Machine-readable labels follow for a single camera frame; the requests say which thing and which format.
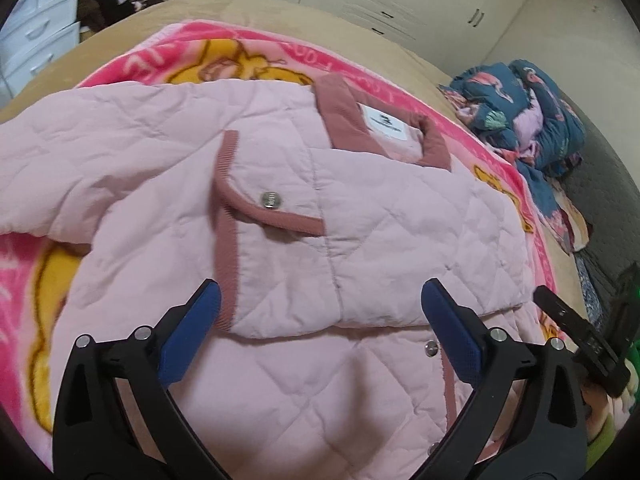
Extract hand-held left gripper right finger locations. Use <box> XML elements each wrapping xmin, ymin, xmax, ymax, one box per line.
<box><xmin>414</xmin><ymin>279</ymin><xmax>587</xmax><ymax>480</ymax></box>

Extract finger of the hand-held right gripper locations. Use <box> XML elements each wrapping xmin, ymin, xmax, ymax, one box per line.
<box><xmin>533</xmin><ymin>285</ymin><xmax>631</xmax><ymax>398</ymax></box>

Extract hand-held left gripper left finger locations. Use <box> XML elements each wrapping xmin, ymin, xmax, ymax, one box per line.
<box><xmin>52</xmin><ymin>279</ymin><xmax>227</xmax><ymax>480</ymax></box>

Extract pink quilted jacket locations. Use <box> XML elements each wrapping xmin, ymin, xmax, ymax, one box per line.
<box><xmin>0</xmin><ymin>74</ymin><xmax>538</xmax><ymax>480</ymax></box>

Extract grey padded headboard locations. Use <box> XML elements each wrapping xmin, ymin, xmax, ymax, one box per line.
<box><xmin>547</xmin><ymin>95</ymin><xmax>640</xmax><ymax>326</ymax></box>

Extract blue flamingo print quilt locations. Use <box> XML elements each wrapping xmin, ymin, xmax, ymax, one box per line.
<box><xmin>437</xmin><ymin>59</ymin><xmax>593</xmax><ymax>256</ymax></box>

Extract pink cartoon printed blanket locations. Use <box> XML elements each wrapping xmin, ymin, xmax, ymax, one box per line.
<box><xmin>0</xmin><ymin>20</ymin><xmax>603</xmax><ymax>463</ymax></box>

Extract white drawer chest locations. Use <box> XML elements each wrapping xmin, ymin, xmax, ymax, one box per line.
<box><xmin>0</xmin><ymin>0</ymin><xmax>85</xmax><ymax>107</ymax></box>

